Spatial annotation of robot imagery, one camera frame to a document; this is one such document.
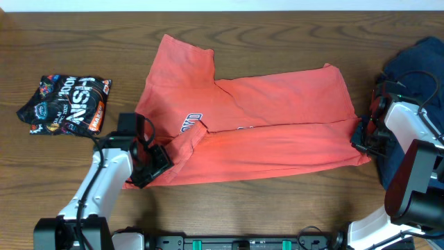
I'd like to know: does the orange printed t-shirt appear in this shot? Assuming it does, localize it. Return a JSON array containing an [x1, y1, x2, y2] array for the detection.
[[136, 35, 369, 186]]

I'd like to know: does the navy blue garment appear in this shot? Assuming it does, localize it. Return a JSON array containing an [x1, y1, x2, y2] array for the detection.
[[360, 37, 443, 188]]

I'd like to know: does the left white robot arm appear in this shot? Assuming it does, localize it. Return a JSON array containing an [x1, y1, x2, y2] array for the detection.
[[33, 132, 173, 249]]

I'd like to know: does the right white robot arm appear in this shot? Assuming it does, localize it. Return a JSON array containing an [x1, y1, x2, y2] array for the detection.
[[343, 81, 443, 249]]

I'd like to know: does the black printed folded t-shirt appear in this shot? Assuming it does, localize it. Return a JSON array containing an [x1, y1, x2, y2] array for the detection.
[[17, 74, 112, 135]]

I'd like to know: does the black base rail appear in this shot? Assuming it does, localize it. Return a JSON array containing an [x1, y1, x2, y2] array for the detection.
[[145, 233, 347, 250]]

